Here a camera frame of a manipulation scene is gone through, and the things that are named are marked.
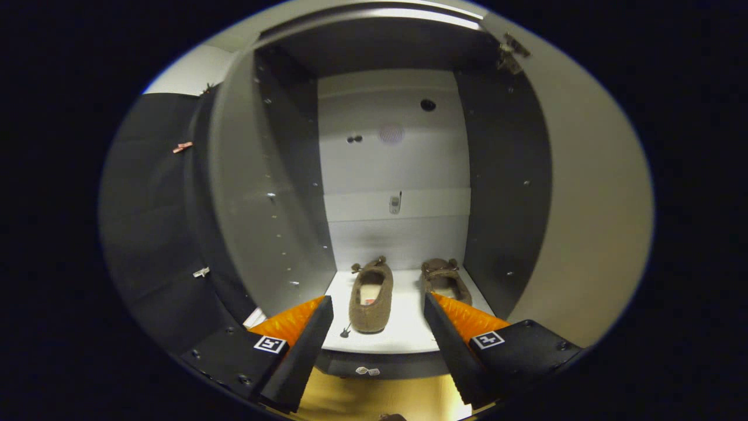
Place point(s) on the black backdrop cloth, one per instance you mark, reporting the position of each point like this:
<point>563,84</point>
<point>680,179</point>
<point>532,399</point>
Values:
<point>146,204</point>

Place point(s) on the brown fuzzy shoe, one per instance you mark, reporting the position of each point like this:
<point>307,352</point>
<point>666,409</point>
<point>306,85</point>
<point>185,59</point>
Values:
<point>444,275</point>
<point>371,316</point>

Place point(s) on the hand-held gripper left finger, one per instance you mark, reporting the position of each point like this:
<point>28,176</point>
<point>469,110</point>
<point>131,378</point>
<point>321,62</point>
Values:
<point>304,359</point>

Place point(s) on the metal cabinet hinge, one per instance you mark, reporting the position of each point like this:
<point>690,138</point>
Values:
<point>509,58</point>

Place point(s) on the silver clip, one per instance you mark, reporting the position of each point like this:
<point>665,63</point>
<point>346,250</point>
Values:
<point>201,272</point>

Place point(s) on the dark grey shoe cabinet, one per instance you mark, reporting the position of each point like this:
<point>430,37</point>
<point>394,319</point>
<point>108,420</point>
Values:
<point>397,164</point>

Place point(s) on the black binder clip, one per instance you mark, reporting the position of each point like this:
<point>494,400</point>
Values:
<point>207,89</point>

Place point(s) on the red clip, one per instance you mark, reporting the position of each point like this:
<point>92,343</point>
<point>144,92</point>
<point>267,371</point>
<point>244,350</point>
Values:
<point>183,147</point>

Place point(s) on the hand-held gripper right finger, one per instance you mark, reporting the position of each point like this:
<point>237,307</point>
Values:
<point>453,354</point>

